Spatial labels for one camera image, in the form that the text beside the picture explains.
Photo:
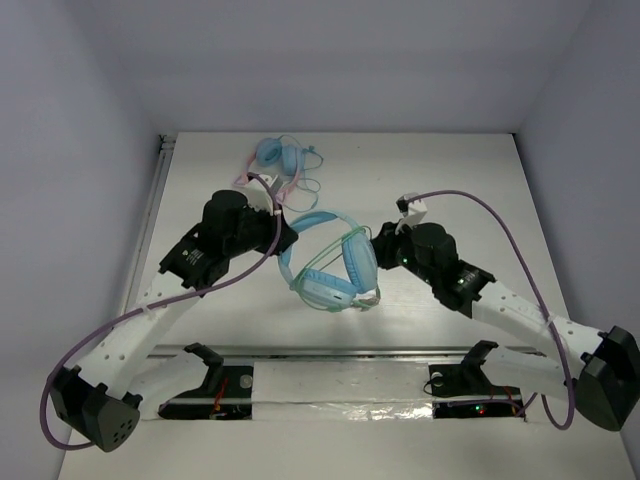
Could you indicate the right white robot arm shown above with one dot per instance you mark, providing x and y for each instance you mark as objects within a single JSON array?
[{"x": 596, "y": 371}]

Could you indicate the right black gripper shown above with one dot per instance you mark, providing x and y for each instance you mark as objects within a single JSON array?
[{"x": 385, "y": 242}]

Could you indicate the pink cat-ear headphones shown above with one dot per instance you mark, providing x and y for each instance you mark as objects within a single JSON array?
[{"x": 271, "y": 152}]

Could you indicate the aluminium rail left side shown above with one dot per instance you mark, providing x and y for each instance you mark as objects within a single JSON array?
[{"x": 133, "y": 281}]

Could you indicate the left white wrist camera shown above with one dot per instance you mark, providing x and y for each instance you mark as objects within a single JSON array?
[{"x": 258, "y": 191}]

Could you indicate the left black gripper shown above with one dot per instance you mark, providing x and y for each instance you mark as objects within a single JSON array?
[{"x": 282, "y": 236}]

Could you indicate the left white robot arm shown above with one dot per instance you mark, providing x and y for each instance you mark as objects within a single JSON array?
[{"x": 95, "y": 395}]

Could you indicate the light blue headphones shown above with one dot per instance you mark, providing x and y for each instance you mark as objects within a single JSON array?
[{"x": 343, "y": 275}]

